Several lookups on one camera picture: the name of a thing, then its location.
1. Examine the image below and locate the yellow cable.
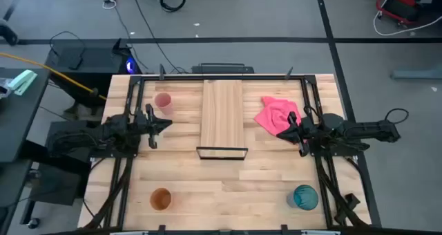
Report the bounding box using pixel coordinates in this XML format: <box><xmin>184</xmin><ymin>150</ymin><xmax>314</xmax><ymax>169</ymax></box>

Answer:
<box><xmin>0</xmin><ymin>51</ymin><xmax>108</xmax><ymax>101</ymax></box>

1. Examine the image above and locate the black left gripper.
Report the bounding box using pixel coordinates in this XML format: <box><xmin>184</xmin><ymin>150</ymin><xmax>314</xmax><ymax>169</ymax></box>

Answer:
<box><xmin>136</xmin><ymin>103</ymin><xmax>173</xmax><ymax>150</ymax></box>

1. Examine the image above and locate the black cable bracket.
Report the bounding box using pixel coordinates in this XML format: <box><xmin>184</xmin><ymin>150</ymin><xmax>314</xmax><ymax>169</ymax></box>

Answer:
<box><xmin>344</xmin><ymin>192</ymin><xmax>362</xmax><ymax>212</ymax></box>

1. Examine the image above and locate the pink cloth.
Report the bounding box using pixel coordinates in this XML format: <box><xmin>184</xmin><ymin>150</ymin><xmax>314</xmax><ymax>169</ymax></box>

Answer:
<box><xmin>254</xmin><ymin>95</ymin><xmax>305</xmax><ymax>144</ymax></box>

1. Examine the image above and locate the black bar device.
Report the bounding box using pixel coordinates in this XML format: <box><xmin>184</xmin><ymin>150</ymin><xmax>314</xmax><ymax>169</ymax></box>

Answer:
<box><xmin>191</xmin><ymin>62</ymin><xmax>255</xmax><ymax>74</ymax></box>

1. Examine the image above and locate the white floor cable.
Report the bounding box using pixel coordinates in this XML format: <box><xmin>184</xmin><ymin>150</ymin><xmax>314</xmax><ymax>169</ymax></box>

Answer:
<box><xmin>372</xmin><ymin>10</ymin><xmax>442</xmax><ymax>37</ymax></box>

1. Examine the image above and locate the wooden shelf with black frame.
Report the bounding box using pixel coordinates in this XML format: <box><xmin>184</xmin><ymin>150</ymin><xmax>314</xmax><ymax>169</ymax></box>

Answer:
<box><xmin>195</xmin><ymin>79</ymin><xmax>249</xmax><ymax>161</ymax></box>

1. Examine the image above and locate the black desk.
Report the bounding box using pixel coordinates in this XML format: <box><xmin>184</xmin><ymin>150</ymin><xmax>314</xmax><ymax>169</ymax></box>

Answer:
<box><xmin>0</xmin><ymin>68</ymin><xmax>51</xmax><ymax>163</ymax></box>

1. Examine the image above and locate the black cable bundle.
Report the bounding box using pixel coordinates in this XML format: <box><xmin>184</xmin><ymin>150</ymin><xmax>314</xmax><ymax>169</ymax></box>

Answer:
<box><xmin>84</xmin><ymin>157</ymin><xmax>134</xmax><ymax>229</ymax></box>
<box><xmin>316</xmin><ymin>157</ymin><xmax>369</xmax><ymax>227</ymax></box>

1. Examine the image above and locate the dark grey chair leg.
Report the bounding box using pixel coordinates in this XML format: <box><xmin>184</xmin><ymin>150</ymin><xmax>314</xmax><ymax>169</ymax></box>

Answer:
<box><xmin>0</xmin><ymin>19</ymin><xmax>19</xmax><ymax>46</ymax></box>

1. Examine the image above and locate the mint green stapler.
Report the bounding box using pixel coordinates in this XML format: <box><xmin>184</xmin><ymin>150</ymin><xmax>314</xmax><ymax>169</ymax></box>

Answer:
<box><xmin>7</xmin><ymin>69</ymin><xmax>38</xmax><ymax>96</ymax></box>

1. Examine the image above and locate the thin black looped cable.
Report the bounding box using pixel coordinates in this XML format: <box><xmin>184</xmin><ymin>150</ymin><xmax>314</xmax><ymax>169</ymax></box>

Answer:
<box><xmin>48</xmin><ymin>30</ymin><xmax>87</xmax><ymax>56</ymax></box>

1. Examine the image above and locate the small black flat device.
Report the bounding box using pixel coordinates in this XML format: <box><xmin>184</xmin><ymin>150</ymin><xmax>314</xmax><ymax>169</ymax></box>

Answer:
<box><xmin>68</xmin><ymin>47</ymin><xmax>86</xmax><ymax>71</ymax></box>

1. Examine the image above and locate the red framed cart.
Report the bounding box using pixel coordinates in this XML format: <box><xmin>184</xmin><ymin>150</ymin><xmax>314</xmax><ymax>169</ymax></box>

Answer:
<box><xmin>375</xmin><ymin>0</ymin><xmax>423</xmax><ymax>25</ymax></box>

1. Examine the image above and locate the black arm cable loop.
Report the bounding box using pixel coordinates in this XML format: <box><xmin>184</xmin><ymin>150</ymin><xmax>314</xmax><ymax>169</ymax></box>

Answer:
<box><xmin>385</xmin><ymin>108</ymin><xmax>410</xmax><ymax>125</ymax></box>

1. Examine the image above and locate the coiled black cable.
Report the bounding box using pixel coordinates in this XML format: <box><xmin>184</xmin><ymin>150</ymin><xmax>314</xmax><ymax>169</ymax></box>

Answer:
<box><xmin>160</xmin><ymin>0</ymin><xmax>186</xmax><ymax>13</ymax></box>

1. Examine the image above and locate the grey desk foot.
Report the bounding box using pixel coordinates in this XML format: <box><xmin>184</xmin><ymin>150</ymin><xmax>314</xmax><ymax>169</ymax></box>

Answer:
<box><xmin>390</xmin><ymin>64</ymin><xmax>442</xmax><ymax>80</ymax></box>

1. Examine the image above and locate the long black floor cable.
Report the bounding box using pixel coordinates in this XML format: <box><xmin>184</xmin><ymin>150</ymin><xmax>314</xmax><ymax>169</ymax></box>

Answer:
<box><xmin>129</xmin><ymin>0</ymin><xmax>189</xmax><ymax>74</ymax></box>

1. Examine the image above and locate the small pink plastic cup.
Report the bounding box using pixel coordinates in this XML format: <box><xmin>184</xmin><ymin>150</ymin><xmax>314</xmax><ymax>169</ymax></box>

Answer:
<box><xmin>153</xmin><ymin>92</ymin><xmax>175</xmax><ymax>117</ymax></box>

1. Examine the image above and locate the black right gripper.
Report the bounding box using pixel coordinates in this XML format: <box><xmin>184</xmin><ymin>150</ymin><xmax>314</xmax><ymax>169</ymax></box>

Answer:
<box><xmin>276</xmin><ymin>111</ymin><xmax>316</xmax><ymax>158</ymax></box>

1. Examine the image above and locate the black computer tower blue light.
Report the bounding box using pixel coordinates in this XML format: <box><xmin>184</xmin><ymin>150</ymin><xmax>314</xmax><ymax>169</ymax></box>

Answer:
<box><xmin>44</xmin><ymin>37</ymin><xmax>142</xmax><ymax>108</ymax></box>

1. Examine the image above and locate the medium orange plastic cup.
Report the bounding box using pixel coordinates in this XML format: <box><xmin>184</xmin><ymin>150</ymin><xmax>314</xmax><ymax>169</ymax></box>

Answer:
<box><xmin>149</xmin><ymin>187</ymin><xmax>173</xmax><ymax>212</ymax></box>

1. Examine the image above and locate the large teal ribbed cup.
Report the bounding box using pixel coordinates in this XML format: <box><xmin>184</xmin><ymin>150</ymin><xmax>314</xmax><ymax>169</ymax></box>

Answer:
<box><xmin>286</xmin><ymin>184</ymin><xmax>320</xmax><ymax>212</ymax></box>

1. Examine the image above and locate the black equipment cart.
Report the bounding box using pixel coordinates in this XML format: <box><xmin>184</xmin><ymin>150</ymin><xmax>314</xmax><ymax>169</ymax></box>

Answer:
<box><xmin>20</xmin><ymin>120</ymin><xmax>93</xmax><ymax>225</ymax></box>

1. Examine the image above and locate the clear plastic item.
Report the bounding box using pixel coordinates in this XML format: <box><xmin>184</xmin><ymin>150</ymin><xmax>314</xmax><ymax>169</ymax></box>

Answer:
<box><xmin>0</xmin><ymin>77</ymin><xmax>11</xmax><ymax>100</ymax></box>

